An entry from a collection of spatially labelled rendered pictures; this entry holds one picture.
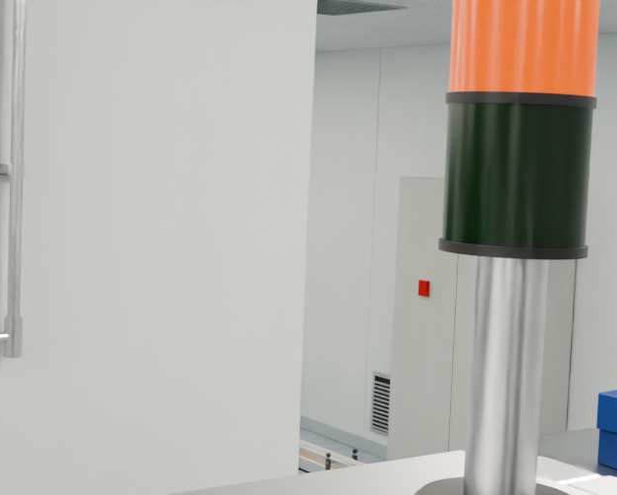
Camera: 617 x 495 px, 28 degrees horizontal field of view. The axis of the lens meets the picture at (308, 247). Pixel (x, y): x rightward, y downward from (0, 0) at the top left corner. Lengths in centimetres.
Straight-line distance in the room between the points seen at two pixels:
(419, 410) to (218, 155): 614
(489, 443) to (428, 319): 748
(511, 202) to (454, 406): 739
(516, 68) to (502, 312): 8
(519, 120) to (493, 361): 8
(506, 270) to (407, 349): 767
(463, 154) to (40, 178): 148
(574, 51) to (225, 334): 166
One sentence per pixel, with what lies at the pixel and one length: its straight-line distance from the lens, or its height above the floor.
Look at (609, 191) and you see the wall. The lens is 740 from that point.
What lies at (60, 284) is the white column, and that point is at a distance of 189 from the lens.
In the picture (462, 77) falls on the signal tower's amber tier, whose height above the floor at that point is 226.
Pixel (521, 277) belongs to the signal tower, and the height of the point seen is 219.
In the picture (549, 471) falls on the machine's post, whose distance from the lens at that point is 54.
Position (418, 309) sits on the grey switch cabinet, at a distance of 798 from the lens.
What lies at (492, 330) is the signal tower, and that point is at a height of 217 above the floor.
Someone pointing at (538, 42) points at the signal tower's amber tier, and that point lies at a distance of 41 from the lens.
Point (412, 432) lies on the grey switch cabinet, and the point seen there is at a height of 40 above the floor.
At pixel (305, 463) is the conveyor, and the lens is 518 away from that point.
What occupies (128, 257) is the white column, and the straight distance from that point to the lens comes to 193.
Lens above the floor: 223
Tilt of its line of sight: 5 degrees down
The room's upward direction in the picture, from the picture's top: 2 degrees clockwise
